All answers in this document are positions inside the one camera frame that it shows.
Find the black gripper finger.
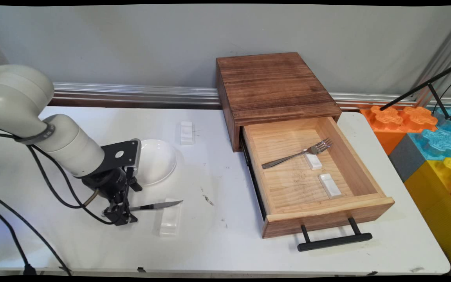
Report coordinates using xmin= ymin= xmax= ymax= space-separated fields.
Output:
xmin=124 ymin=168 xmax=143 ymax=223
xmin=104 ymin=196 xmax=132 ymax=226

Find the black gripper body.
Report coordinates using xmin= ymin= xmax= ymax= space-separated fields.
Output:
xmin=81 ymin=168 xmax=130 ymax=202

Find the silver metal knife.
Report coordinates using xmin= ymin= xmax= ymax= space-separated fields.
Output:
xmin=102 ymin=200 xmax=184 ymax=217

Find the white round plate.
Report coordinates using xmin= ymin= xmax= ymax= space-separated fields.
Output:
xmin=135 ymin=139 xmax=177 ymax=186

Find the white ceramic cutlery rest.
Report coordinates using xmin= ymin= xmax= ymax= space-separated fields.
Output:
xmin=159 ymin=208 xmax=181 ymax=237
xmin=180 ymin=121 xmax=194 ymax=145
xmin=318 ymin=173 xmax=342 ymax=199
xmin=305 ymin=153 xmax=323 ymax=170

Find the silver metal fork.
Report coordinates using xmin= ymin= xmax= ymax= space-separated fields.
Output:
xmin=261 ymin=138 xmax=333 ymax=170

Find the dark brown wooden cabinet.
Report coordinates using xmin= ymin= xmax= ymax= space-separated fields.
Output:
xmin=216 ymin=52 xmax=342 ymax=152

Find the light wooden drawer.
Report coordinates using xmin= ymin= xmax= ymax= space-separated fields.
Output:
xmin=241 ymin=116 xmax=395 ymax=239

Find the orange foam building block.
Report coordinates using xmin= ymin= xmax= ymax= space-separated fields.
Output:
xmin=361 ymin=105 xmax=438 ymax=155

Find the grey foam building block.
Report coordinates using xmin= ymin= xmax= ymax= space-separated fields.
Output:
xmin=389 ymin=134 xmax=429 ymax=181

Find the yellow foam building block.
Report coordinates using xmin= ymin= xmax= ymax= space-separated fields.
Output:
xmin=404 ymin=157 xmax=451 ymax=275

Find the black tripod stand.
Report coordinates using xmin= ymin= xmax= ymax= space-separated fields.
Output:
xmin=380 ymin=59 xmax=451 ymax=125

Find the blue foam building block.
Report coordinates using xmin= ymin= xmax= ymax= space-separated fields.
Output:
xmin=408 ymin=107 xmax=451 ymax=160

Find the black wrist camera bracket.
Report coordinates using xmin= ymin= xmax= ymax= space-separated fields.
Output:
xmin=100 ymin=139 xmax=142 ymax=177

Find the thin black white-banded cable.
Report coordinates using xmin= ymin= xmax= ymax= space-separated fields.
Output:
xmin=0 ymin=133 xmax=101 ymax=275

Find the grey wrist velcro strap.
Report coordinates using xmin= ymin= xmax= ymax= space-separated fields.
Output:
xmin=14 ymin=123 xmax=56 ymax=145

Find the aluminium wall rail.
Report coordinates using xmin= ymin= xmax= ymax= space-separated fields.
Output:
xmin=49 ymin=82 xmax=451 ymax=110

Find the thick black cable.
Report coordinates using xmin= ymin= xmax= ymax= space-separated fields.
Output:
xmin=0 ymin=131 xmax=116 ymax=275

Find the black drawer slide rail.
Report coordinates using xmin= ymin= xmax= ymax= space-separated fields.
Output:
xmin=240 ymin=129 xmax=267 ymax=222

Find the black drawer handle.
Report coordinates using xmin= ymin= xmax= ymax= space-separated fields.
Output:
xmin=297 ymin=217 xmax=373 ymax=252

